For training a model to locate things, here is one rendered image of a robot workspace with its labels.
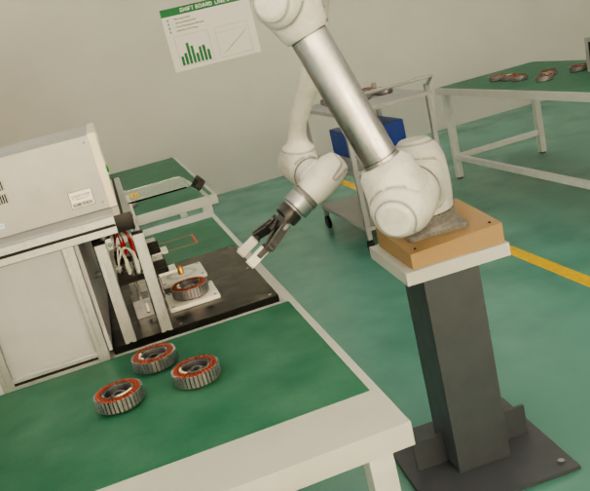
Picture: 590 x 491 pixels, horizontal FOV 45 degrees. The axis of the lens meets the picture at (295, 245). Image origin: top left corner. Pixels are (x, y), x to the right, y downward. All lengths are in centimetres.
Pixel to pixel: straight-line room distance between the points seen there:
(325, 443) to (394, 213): 72
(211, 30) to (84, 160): 559
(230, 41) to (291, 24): 570
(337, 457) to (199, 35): 643
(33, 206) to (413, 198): 99
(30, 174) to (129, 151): 545
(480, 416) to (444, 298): 42
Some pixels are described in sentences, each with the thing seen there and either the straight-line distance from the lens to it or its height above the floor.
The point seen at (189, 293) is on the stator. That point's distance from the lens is 211.
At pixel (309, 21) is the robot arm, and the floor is 146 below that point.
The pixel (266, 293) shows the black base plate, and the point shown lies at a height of 77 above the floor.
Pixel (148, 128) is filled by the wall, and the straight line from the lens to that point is 742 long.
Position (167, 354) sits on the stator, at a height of 78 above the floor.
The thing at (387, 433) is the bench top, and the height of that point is 74.
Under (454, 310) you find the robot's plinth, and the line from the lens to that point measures 219.
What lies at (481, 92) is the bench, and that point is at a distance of 528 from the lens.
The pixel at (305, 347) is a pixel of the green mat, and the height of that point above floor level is 75.
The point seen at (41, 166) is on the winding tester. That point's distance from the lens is 200.
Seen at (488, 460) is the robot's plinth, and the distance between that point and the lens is 246.
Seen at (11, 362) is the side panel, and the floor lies 82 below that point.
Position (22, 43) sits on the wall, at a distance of 741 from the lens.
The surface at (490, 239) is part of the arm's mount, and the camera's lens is 211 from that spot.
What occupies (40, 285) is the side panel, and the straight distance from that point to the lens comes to 193.
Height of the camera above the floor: 146
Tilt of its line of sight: 17 degrees down
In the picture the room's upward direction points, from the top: 14 degrees counter-clockwise
